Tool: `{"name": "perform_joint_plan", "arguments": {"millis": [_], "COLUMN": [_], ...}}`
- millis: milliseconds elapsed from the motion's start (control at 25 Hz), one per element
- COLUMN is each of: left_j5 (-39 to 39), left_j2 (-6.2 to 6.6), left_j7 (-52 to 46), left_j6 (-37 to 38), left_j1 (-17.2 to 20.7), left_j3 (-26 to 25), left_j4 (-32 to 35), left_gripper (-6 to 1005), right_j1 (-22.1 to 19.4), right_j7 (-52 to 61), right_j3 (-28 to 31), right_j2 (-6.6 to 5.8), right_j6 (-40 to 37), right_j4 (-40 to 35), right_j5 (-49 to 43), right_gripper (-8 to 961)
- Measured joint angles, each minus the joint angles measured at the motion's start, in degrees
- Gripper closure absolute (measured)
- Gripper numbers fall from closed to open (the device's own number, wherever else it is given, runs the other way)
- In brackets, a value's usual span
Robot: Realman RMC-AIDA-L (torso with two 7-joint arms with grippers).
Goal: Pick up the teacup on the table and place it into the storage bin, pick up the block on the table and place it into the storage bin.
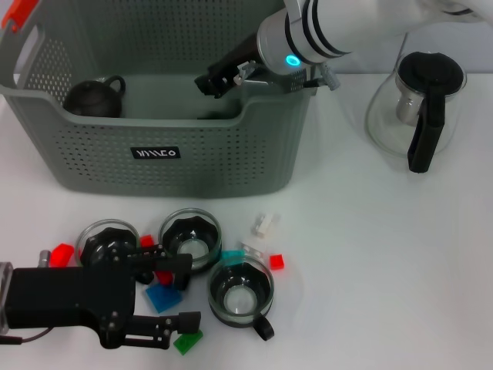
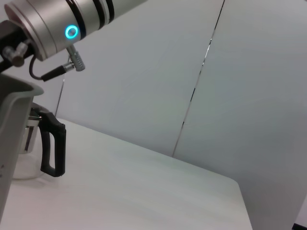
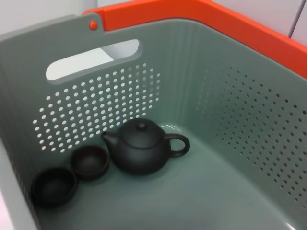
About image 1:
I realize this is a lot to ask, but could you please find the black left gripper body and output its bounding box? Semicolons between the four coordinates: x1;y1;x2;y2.
7;246;136;350

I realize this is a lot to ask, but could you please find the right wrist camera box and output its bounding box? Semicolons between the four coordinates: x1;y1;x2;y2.
284;67;321;94

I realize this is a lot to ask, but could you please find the teal square plate brick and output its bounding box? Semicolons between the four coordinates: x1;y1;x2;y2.
220;249;247;265

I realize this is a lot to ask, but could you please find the white toy brick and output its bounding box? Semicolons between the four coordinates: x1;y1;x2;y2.
252;214;280;240
240;237;269;259

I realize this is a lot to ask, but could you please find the grey perforated storage bin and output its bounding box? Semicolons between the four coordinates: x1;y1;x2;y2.
0;0;324;200

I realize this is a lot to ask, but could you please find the dark red long brick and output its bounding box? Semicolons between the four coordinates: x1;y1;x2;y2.
153;269;174;287

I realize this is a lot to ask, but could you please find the blue square plate brick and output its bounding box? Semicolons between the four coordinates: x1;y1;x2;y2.
145;284;183;313

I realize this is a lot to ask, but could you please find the glass pitcher black lid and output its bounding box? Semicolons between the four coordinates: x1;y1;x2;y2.
364;50;468;174

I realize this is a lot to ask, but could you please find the bright red sloped brick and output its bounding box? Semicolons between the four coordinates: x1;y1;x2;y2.
48;242;75;267

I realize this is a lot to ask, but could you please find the green rectangular brick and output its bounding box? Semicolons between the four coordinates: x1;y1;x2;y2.
173;330;204;354

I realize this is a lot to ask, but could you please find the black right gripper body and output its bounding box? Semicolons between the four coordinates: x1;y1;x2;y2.
207;33;271;89

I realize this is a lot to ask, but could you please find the thin grey cable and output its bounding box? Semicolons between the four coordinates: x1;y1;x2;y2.
395;32;409;69

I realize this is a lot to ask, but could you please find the dark brown clay teapot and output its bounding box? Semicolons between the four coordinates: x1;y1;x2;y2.
62;75;127;119

